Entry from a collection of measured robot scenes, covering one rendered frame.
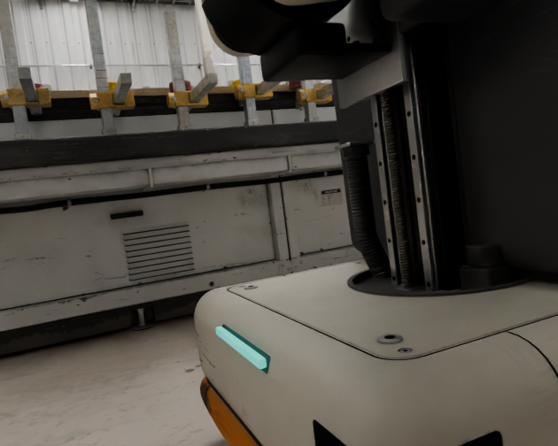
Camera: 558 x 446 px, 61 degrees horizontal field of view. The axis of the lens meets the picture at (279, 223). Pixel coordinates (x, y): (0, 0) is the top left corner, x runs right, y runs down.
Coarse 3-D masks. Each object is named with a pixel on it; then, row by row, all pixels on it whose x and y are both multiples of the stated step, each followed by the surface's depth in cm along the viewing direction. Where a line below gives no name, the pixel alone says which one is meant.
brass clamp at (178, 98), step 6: (168, 96) 162; (174, 96) 162; (180, 96) 163; (186, 96) 164; (204, 96) 166; (168, 102) 163; (174, 102) 162; (180, 102) 163; (186, 102) 164; (192, 102) 165; (198, 102) 165; (204, 102) 166; (174, 108) 166
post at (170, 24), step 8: (168, 16) 162; (168, 24) 162; (176, 24) 163; (168, 32) 162; (176, 32) 163; (168, 40) 162; (176, 40) 163; (168, 48) 164; (176, 48) 163; (168, 56) 166; (176, 56) 163; (176, 64) 163; (176, 72) 163; (176, 80) 163; (176, 88) 163; (184, 88) 164; (176, 112) 166; (184, 112) 164; (184, 120) 164
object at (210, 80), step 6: (204, 78) 146; (210, 78) 142; (216, 78) 143; (198, 84) 152; (204, 84) 147; (210, 84) 144; (216, 84) 145; (192, 90) 159; (198, 90) 153; (204, 90) 150; (192, 96) 161; (198, 96) 158
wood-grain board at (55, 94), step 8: (136, 88) 178; (144, 88) 179; (152, 88) 180; (160, 88) 181; (168, 88) 182; (192, 88) 186; (216, 88) 190; (224, 88) 191; (232, 88) 193; (272, 88) 200; (280, 88) 201; (288, 88) 202; (56, 96) 167; (64, 96) 168; (72, 96) 169; (80, 96) 170; (88, 96) 171; (136, 96) 179
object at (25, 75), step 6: (18, 72) 122; (24, 72) 123; (30, 72) 123; (24, 78) 123; (30, 78) 123; (24, 84) 128; (30, 84) 128; (24, 90) 133; (30, 90) 134; (30, 96) 140; (36, 96) 141; (30, 108) 153; (36, 108) 154; (36, 114) 160
